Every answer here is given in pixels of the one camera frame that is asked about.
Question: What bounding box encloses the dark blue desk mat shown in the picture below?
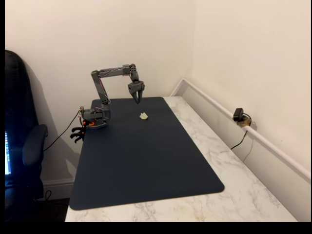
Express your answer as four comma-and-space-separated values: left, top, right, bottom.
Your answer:
69, 97, 225, 211

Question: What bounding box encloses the black and orange clamp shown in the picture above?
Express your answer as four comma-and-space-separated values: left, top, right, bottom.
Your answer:
70, 120, 86, 144

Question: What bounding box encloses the black webcam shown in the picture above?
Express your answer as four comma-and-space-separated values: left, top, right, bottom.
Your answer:
233, 108, 244, 122

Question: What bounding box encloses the black office chair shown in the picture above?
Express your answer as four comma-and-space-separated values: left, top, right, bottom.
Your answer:
4, 50, 49, 222

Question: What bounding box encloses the white baseboard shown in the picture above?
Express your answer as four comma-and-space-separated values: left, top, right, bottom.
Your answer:
42, 178, 75, 201

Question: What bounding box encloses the laptop screen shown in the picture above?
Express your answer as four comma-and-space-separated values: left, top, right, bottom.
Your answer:
4, 131, 12, 176

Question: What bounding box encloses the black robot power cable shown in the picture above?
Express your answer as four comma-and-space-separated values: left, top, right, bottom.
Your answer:
42, 110, 81, 152

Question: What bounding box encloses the tan webcam mount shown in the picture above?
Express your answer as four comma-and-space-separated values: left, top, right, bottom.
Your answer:
238, 117, 252, 128

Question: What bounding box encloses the black webcam cable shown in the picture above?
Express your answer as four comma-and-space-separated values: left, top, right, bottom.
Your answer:
230, 113, 252, 150

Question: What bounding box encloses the black cable on floor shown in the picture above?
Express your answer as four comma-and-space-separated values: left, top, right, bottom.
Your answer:
33, 190, 52, 202

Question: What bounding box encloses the white wall rail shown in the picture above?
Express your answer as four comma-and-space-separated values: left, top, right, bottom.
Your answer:
170, 77, 312, 182

